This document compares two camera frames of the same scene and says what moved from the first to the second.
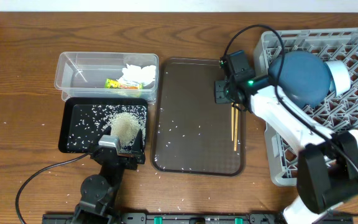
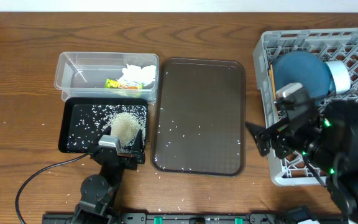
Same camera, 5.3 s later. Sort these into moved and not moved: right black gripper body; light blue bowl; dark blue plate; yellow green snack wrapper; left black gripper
Moved: right black gripper body
Not moved: left black gripper; yellow green snack wrapper; dark blue plate; light blue bowl
